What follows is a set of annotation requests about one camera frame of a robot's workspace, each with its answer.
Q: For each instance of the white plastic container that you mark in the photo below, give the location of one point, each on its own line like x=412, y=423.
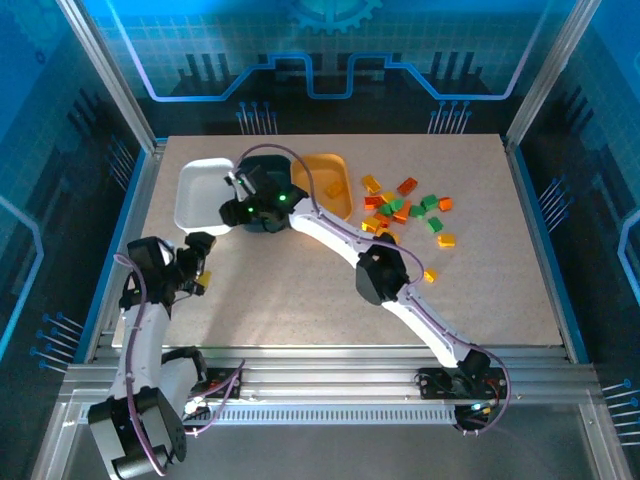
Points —
x=200, y=195

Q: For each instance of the orange plastic container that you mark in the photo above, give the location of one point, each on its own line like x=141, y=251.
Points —
x=325, y=170

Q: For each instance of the red lego brick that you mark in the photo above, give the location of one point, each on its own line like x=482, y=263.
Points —
x=407, y=186
x=373, y=202

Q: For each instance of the green lego brick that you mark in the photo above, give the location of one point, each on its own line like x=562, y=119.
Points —
x=397, y=205
x=383, y=210
x=434, y=224
x=417, y=211
x=428, y=202

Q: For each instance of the orange lego brick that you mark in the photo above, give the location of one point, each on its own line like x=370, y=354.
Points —
x=445, y=204
x=402, y=212
x=383, y=220

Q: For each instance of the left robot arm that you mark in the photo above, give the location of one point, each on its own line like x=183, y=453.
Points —
x=142, y=345

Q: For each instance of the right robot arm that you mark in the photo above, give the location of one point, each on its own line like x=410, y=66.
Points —
x=380, y=272

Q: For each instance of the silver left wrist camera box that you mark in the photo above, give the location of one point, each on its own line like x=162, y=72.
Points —
x=167, y=251

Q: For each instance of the aluminium table side rail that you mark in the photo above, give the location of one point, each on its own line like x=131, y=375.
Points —
x=527, y=200
x=141, y=200

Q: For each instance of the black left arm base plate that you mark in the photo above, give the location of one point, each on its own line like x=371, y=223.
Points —
x=225, y=387

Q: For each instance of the aluminium frame post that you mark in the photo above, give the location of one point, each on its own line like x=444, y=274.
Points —
x=112, y=75
x=551, y=75

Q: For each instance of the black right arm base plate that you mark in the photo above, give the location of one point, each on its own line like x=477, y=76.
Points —
x=432, y=387

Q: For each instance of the lower aluminium frame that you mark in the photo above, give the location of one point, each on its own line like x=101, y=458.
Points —
x=605, y=440

